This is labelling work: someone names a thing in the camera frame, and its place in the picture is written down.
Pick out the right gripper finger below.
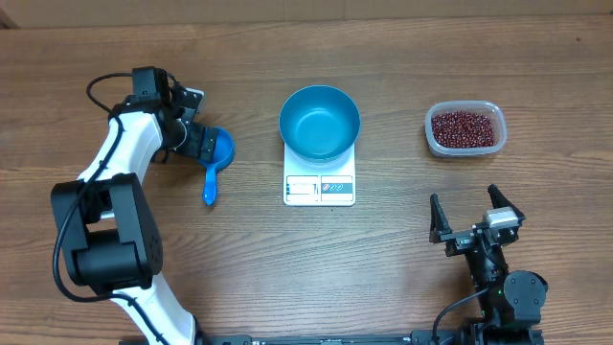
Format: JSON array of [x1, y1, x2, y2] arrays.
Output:
[[488, 184, 526, 221], [430, 194, 452, 235]]

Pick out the blue plastic scoop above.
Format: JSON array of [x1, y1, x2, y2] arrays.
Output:
[[199, 127, 235, 206]]

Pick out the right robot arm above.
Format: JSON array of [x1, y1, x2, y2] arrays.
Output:
[[429, 184, 549, 344]]

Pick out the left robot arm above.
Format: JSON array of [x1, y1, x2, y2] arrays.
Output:
[[51, 66, 218, 344]]

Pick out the white kitchen scale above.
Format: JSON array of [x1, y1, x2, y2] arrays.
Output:
[[283, 145, 356, 207]]

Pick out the teal metal bowl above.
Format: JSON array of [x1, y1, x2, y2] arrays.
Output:
[[279, 84, 362, 161]]

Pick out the red beans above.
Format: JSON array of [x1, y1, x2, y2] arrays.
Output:
[[431, 111, 495, 149]]

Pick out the clear plastic container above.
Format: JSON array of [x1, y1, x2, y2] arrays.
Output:
[[424, 101, 508, 158]]

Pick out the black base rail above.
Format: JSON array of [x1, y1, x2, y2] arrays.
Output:
[[118, 330, 546, 345]]

